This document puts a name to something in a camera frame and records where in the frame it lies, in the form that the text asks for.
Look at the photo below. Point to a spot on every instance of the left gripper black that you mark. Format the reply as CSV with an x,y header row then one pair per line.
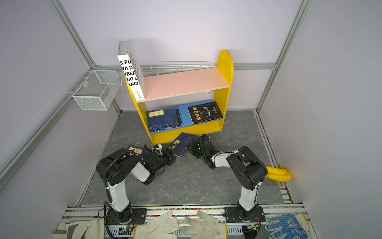
x,y
169,156

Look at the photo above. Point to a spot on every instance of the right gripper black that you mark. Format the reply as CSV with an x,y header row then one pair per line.
x,y
192,148

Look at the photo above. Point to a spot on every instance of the blue book yellow label top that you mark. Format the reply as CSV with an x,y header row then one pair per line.
x,y
180,144

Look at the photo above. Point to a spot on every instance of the black folder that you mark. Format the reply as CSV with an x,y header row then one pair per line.
x,y
205,112

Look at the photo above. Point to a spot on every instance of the blue bottom book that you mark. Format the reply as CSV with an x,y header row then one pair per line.
x,y
163,119

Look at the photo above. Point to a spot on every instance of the white book black lettering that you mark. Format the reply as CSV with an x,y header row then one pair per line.
x,y
132,70

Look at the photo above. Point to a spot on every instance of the dark blue book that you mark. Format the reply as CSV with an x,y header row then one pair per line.
x,y
137,149

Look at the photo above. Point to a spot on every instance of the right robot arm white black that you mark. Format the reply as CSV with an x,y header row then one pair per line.
x,y
248,169

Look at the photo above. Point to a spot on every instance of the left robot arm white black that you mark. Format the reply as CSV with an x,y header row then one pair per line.
x,y
113,170

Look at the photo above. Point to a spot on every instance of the yellow shelf pink blue boards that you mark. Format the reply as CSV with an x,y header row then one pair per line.
x,y
171,86

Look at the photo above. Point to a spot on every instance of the white work glove centre left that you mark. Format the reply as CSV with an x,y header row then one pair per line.
x,y
161,227

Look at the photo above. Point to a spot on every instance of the white work glove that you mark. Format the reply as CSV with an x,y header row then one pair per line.
x,y
161,227
208,228

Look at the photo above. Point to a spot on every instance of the white work glove centre right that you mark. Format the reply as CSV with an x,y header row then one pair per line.
x,y
208,228

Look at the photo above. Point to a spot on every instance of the yellow bananas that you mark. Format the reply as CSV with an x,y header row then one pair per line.
x,y
279,174

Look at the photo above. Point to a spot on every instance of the white mesh basket left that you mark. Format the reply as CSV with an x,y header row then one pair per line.
x,y
98,90

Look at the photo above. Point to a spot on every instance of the white glove far left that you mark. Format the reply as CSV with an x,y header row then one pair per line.
x,y
93,229

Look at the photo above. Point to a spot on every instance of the blue dotted glove right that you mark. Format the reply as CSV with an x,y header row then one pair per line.
x,y
287,226

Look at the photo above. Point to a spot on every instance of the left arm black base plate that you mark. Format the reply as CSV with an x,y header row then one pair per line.
x,y
128,216

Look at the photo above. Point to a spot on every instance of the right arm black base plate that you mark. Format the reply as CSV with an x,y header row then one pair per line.
x,y
237,214

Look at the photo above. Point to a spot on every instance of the white wire rack rear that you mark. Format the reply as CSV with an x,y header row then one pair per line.
x,y
153,70

